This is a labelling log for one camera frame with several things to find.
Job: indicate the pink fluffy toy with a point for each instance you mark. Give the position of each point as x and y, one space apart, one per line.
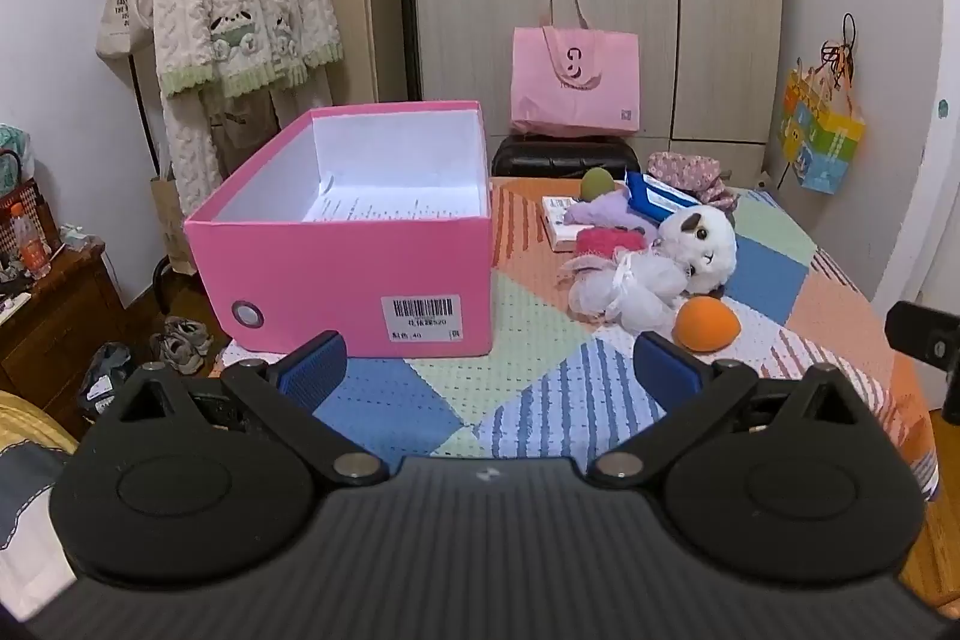
604 241

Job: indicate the green sponge egg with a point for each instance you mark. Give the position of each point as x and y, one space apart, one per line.
598 183

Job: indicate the white printed paper sheet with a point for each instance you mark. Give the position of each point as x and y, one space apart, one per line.
390 206

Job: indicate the patchwork knitted blanket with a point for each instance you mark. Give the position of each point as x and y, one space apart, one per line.
525 340

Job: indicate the orange sponge egg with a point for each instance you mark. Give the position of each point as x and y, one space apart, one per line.
705 325

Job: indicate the orange drink bottle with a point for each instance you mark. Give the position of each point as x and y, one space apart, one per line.
30 250

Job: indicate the pale green small box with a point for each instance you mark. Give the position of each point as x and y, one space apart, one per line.
79 235

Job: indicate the wooden nightstand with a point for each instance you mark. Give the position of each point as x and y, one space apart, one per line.
60 317

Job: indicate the floral fabric scrunchie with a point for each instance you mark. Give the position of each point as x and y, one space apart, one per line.
690 169

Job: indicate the yellow and grey quilt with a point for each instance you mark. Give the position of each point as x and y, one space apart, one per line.
30 460

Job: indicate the round wall sticker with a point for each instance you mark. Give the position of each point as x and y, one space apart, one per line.
943 108

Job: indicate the purple plush toy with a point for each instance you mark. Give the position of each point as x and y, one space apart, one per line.
607 209

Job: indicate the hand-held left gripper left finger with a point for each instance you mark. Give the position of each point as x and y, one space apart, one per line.
315 368

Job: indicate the brown paper bag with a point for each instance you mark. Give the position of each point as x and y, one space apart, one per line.
171 220

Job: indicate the colourful paper gift bag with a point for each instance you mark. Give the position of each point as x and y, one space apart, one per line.
821 145

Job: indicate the pink cardboard box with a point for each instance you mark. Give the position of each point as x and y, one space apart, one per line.
337 265

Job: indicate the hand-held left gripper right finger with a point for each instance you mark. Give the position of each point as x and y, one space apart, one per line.
664 371

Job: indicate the black suitcase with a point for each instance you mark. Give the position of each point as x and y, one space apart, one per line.
555 156

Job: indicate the pink tote bag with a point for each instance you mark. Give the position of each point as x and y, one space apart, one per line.
574 78

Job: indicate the white plush dog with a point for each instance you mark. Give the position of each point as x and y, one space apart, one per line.
697 239

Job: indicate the white tissue pack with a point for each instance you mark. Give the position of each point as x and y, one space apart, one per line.
559 229

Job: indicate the blue wet wipes pack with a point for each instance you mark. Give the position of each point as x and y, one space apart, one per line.
652 197

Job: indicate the black clothes rack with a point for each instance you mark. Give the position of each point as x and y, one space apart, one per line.
142 108

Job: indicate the woven basket bag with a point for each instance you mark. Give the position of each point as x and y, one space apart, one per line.
26 197

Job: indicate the brown garment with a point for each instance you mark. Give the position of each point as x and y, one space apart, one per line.
240 130

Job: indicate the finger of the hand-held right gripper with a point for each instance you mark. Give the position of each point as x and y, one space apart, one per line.
922 329

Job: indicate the grey sneaker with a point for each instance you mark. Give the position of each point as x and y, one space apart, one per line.
176 355
191 332

